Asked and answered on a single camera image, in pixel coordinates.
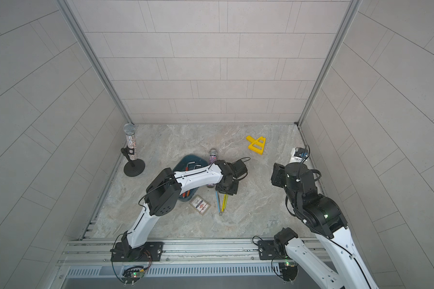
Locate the black microphone stand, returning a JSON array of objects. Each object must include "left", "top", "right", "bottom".
[{"left": 121, "top": 147, "right": 146, "bottom": 177}]

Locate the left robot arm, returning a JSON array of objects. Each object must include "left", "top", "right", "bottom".
[{"left": 120, "top": 159, "right": 248, "bottom": 256}]

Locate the purple glitter microphone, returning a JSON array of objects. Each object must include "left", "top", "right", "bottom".
[{"left": 209, "top": 148, "right": 218, "bottom": 164}]

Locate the blue hex key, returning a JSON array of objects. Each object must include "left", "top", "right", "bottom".
[{"left": 215, "top": 191, "right": 222, "bottom": 216}]

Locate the left circuit board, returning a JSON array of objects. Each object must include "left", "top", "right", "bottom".
[{"left": 122, "top": 266, "right": 146, "bottom": 287}]

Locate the small card box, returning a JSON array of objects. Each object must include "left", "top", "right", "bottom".
[{"left": 190, "top": 195, "right": 211, "bottom": 216}]

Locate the right circuit board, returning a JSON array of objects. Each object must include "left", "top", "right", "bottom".
[{"left": 278, "top": 262, "right": 298, "bottom": 282}]

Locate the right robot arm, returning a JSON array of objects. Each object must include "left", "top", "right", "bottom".
[{"left": 271, "top": 163, "right": 378, "bottom": 289}]

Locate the glitter microphone on stand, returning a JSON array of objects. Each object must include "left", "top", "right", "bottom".
[{"left": 124, "top": 124, "right": 137, "bottom": 161}]

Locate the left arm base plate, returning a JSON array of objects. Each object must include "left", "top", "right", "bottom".
[{"left": 110, "top": 242, "right": 165, "bottom": 263}]

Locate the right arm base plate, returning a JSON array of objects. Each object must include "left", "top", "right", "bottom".
[{"left": 256, "top": 239, "right": 286, "bottom": 261}]

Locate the aluminium front rail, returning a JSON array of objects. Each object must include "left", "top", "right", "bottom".
[{"left": 57, "top": 237, "right": 284, "bottom": 266}]

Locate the yellow plastic bracket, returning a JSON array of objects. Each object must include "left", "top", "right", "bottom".
[{"left": 246, "top": 136, "right": 266, "bottom": 155}]

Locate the teal plastic storage box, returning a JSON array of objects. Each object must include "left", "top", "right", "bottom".
[{"left": 173, "top": 154, "right": 209, "bottom": 202}]

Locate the circuit board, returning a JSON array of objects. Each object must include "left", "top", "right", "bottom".
[
  {"left": 278, "top": 262, "right": 298, "bottom": 282},
  {"left": 122, "top": 266, "right": 146, "bottom": 287}
]

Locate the red hex key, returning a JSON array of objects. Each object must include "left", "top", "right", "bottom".
[{"left": 182, "top": 161, "right": 195, "bottom": 197}]

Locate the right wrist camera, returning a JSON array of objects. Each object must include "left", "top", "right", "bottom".
[{"left": 290, "top": 148, "right": 310, "bottom": 163}]

